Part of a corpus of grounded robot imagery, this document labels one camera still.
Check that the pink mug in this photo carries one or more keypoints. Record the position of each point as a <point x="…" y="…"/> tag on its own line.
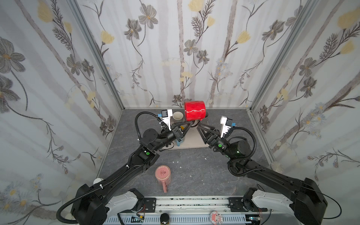
<point x="163" y="175"/>

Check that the small grey mug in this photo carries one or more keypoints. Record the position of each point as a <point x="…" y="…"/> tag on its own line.
<point x="177" y="117"/>

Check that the red mug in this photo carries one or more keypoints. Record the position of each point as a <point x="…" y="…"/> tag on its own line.
<point x="195" y="110"/>

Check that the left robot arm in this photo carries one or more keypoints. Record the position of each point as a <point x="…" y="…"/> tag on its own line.
<point x="90" y="205"/>

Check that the white plastic bottle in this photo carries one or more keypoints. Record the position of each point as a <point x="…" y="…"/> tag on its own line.
<point x="97" y="180"/>

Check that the white cable duct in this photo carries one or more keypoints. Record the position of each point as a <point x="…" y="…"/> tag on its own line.
<point x="178" y="220"/>

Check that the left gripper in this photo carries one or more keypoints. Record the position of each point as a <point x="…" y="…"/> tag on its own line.
<point x="179" y="134"/>

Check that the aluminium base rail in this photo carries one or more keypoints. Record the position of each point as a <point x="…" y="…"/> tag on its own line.
<point x="204" y="205"/>

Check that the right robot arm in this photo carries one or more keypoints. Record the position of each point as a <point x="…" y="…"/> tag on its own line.
<point x="300" y="198"/>

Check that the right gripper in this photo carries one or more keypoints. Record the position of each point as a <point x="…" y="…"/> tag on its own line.
<point x="211" y="137"/>

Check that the blue butterfly mug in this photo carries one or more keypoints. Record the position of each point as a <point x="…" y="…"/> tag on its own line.
<point x="179" y="136"/>

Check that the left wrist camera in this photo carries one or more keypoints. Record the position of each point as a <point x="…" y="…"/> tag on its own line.
<point x="166" y="116"/>

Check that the pink cartoon sticker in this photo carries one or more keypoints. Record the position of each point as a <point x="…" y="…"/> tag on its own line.
<point x="215" y="218"/>

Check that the beige plastic tray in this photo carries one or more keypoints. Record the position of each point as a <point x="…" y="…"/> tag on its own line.
<point x="191" y="140"/>

